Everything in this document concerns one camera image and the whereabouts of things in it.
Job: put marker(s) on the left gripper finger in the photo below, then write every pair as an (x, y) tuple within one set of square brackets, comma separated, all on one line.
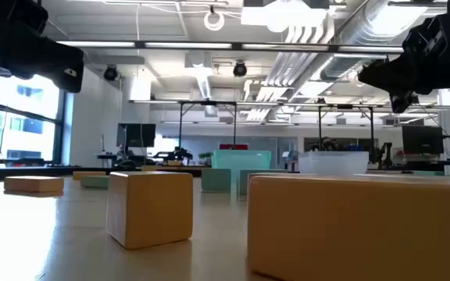
[(72, 82), (57, 58)]

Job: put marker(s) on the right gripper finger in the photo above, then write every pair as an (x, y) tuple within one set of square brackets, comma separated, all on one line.
[(385, 76), (401, 101)]

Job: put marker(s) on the orange rectangular wooden block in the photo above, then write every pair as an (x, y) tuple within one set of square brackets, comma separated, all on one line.
[(33, 184), (358, 230), (86, 174)]

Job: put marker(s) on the teal wooden triangle block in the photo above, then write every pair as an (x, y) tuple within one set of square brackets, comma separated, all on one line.
[(216, 180)]

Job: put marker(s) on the black background robot arm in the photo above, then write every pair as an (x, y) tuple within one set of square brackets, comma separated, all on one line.
[(178, 154), (383, 156)]

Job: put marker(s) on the long LED light bar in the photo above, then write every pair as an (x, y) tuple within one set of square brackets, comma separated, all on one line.
[(92, 44)]

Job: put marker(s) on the black computer monitor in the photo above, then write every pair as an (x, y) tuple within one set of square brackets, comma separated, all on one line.
[(136, 135), (422, 139)]

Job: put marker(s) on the large glass window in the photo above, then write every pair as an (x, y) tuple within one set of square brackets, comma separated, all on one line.
[(26, 101)]

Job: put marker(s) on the blue box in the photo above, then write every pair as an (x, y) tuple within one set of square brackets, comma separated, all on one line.
[(353, 148)]

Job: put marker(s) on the dark office desk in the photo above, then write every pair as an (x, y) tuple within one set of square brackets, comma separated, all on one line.
[(106, 156)]

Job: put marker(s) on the clear plastic bin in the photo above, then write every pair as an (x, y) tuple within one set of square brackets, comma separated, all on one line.
[(333, 163)]

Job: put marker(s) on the small tan box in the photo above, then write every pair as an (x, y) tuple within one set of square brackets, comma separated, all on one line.
[(174, 163)]

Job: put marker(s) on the green potted plant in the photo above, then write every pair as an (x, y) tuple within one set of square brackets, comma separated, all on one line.
[(205, 157)]

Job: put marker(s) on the green translucent plastic bin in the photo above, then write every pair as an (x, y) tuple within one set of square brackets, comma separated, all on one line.
[(240, 160)]

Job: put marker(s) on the red box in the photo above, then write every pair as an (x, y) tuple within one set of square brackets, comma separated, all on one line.
[(233, 146)]

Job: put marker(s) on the black ceiling camera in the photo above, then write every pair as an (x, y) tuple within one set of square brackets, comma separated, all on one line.
[(240, 69), (110, 73)]

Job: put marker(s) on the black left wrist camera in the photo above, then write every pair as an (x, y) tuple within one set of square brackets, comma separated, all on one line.
[(10, 15)]

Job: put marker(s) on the silver ventilation duct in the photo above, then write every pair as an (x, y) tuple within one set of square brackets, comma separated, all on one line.
[(342, 64)]

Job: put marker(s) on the black metal gantry frame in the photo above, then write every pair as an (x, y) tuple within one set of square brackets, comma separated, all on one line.
[(346, 106), (209, 103)]

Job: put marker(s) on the black aluminium table frame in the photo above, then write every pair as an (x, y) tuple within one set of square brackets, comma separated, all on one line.
[(45, 171)]

